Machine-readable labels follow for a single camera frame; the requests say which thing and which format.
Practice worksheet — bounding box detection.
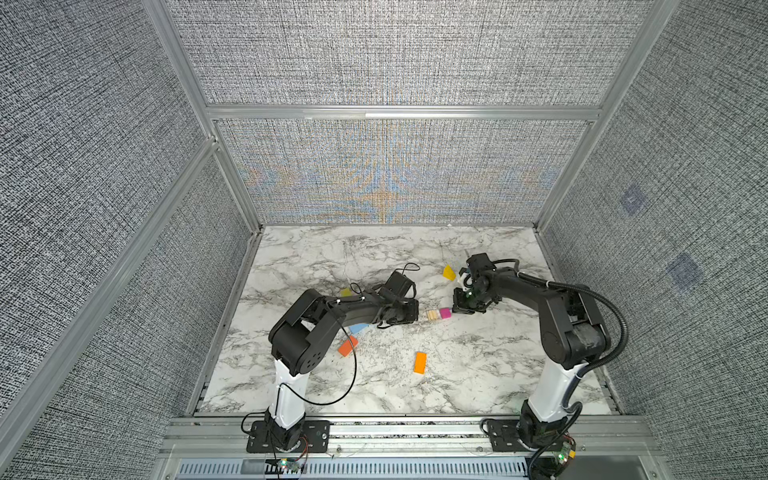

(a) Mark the orange wooden block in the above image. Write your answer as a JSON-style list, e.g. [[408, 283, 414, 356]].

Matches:
[[413, 352, 427, 375]]

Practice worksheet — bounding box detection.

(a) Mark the light blue wooden block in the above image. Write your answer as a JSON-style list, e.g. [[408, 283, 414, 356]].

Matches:
[[348, 324, 369, 335]]

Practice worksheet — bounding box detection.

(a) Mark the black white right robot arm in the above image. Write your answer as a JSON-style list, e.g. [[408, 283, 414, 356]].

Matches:
[[453, 267, 611, 450]]

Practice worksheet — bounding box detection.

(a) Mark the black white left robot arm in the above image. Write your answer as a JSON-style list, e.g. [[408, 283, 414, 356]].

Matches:
[[265, 284, 419, 451]]

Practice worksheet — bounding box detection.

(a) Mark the red wooden block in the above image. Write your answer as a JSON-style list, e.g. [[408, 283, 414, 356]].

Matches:
[[337, 335, 358, 357]]

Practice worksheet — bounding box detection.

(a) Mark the yellow wooden wedge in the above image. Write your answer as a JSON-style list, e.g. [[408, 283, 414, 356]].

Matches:
[[442, 265, 457, 281]]

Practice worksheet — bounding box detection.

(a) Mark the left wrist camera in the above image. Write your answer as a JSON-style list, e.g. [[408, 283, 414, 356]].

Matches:
[[379, 270, 415, 300]]

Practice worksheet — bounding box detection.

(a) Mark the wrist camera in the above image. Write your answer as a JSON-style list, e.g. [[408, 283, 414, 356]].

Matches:
[[467, 253, 496, 279], [379, 270, 415, 300]]

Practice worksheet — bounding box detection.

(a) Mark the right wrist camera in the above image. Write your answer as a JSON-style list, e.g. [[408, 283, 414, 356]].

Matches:
[[467, 253, 496, 279]]

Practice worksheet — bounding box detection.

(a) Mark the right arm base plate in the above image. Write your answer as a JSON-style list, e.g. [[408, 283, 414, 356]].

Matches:
[[480, 417, 569, 452]]

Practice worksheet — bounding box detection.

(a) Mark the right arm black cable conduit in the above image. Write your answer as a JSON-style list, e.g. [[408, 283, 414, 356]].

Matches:
[[491, 258, 630, 480]]

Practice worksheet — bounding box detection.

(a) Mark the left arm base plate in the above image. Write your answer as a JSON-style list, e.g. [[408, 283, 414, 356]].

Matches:
[[245, 420, 332, 454]]

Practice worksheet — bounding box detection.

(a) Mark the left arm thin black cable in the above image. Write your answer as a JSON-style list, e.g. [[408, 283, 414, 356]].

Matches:
[[239, 262, 421, 433]]

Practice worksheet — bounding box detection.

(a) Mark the aluminium front rail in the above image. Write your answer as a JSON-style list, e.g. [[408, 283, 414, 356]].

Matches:
[[158, 414, 662, 459]]

